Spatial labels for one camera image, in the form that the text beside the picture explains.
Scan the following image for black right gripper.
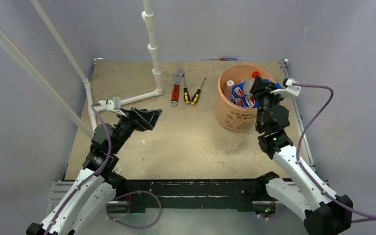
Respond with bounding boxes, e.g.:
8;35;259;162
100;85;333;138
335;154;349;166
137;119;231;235
251;75;286;130

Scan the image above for yellow black screwdriver left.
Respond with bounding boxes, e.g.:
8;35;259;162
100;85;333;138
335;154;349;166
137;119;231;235
183;75;190;104

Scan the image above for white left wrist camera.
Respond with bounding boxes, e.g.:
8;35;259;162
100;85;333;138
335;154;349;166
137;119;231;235
95;96;127;117

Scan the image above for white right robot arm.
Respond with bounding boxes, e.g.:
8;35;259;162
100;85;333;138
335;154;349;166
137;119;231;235
250;75;353;235

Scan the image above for yellow black screwdriver right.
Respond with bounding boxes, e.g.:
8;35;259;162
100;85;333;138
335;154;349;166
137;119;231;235
190;77;207;105

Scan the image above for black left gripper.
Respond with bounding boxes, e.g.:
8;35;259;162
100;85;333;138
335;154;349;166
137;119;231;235
111;107;161;154

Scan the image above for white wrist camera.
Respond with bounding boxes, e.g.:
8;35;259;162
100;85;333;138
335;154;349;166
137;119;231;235
270;78;301;99
95;96;127;117

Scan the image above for clear bottle red cap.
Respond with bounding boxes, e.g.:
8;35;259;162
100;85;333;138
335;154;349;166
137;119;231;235
223;80;235;101

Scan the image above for Pepsi bottle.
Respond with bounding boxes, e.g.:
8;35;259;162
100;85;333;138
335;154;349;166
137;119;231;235
241;96;259;109

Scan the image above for black aluminium base frame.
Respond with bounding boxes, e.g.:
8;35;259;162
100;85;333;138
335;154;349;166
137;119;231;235
50;176;308;215

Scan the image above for white PVC pipe frame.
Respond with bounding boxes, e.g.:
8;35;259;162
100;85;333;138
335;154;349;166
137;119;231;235
0;0;164;139

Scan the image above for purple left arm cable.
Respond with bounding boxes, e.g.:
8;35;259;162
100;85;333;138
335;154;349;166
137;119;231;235
44;103;163;235

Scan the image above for orange plastic bin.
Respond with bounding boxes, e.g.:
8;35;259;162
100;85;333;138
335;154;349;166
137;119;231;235
215;64;273;132

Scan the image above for Pepsi bottle corner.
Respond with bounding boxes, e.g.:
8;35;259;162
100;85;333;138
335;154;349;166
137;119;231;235
231;79;255;98

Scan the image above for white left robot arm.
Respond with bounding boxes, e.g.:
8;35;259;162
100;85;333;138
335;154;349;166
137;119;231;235
26;108;162;235

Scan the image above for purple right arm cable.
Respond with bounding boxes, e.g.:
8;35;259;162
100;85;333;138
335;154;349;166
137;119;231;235
258;83;376;224

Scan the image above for red blue screwdriver far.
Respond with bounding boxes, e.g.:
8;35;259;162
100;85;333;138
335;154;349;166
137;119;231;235
210;57;238;61

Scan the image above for red handled adjustable wrench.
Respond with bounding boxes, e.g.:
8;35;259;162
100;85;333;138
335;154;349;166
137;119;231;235
170;68;185;107

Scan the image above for Pepsi bottle front edge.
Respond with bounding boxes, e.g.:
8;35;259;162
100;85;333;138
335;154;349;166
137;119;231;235
232;97;245;107

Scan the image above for yellow black screwdriver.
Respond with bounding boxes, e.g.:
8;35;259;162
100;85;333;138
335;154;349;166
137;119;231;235
190;77;207;105
183;75;190;104

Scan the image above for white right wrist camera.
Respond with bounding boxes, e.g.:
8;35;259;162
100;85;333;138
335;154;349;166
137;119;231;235
270;78;301;99

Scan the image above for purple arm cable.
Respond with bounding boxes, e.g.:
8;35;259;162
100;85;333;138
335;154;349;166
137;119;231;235
258;83;376;224
44;103;163;235

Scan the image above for red label bottle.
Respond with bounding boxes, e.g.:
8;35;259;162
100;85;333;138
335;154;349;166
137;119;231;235
252;71;261;78

